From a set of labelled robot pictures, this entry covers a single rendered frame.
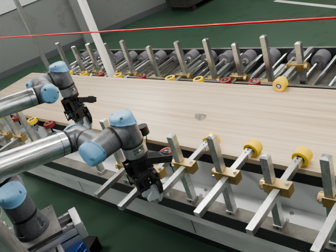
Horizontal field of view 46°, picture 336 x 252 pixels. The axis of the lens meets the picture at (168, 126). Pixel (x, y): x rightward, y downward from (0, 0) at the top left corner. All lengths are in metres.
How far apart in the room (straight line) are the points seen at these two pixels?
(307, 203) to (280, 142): 0.32
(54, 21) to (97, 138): 7.64
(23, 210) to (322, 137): 1.42
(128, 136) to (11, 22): 7.54
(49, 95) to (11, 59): 7.11
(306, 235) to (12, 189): 1.27
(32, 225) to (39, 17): 7.12
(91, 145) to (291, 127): 1.28
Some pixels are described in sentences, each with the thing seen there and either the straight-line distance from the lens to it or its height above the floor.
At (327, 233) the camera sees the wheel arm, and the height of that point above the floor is 0.96.
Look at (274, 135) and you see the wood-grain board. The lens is 2.14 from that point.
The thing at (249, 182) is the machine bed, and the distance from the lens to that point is 2.15.
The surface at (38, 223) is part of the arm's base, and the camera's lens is 1.85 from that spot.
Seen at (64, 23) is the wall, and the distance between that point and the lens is 8.79.
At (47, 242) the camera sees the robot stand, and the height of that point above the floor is 0.98.
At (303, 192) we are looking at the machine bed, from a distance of 2.01.
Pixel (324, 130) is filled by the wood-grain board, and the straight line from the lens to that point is 2.12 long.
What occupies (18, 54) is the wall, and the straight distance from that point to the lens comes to 8.74.
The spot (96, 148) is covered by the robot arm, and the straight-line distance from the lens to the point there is 1.15.
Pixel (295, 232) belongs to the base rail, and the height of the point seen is 0.70.
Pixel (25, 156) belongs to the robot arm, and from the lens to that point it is 1.20.
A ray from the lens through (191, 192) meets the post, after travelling 2.12.
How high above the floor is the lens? 2.09
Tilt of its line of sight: 29 degrees down
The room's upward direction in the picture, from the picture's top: 19 degrees counter-clockwise
